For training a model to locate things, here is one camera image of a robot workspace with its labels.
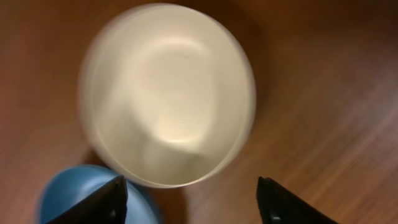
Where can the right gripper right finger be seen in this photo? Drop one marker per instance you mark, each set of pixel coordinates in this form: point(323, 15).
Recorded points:
point(277, 205)

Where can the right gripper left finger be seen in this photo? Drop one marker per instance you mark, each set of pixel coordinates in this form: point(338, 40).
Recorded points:
point(107, 205)

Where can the dark blue bowl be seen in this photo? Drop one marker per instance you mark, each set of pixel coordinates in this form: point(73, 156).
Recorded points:
point(72, 185)

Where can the cream large bowl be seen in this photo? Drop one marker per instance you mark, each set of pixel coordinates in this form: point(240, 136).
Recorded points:
point(167, 95)

